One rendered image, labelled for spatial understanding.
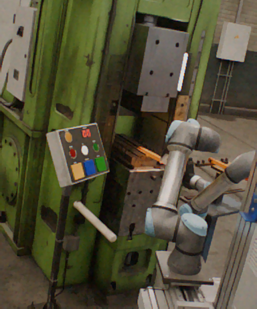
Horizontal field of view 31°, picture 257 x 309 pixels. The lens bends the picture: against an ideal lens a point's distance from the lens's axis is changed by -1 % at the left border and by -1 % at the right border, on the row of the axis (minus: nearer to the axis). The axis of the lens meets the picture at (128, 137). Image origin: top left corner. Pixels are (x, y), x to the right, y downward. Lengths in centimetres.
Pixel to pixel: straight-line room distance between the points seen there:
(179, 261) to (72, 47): 158
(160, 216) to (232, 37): 815
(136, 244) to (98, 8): 150
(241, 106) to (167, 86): 783
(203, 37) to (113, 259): 156
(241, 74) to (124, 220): 780
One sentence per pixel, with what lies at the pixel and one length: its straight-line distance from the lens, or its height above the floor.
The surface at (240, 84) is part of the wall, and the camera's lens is 1047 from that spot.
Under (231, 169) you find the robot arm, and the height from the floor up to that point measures 121.
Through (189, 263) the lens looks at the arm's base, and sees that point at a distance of 203.
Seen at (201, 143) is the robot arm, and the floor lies 133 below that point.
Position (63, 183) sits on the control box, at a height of 95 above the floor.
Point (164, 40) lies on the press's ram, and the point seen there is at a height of 170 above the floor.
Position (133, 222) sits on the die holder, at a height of 56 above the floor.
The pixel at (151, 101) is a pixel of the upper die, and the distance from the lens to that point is 280.
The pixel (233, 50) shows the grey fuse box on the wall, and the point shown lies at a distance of 1000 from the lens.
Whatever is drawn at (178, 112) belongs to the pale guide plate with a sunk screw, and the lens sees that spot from 311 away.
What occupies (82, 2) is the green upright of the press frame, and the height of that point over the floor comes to 183.
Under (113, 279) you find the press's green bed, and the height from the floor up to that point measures 14.
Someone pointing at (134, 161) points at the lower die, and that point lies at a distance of 287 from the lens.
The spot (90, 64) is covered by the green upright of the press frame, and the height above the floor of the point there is 149.
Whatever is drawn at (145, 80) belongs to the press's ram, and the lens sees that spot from 274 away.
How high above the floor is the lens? 184
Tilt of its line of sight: 15 degrees down
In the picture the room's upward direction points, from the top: 11 degrees clockwise
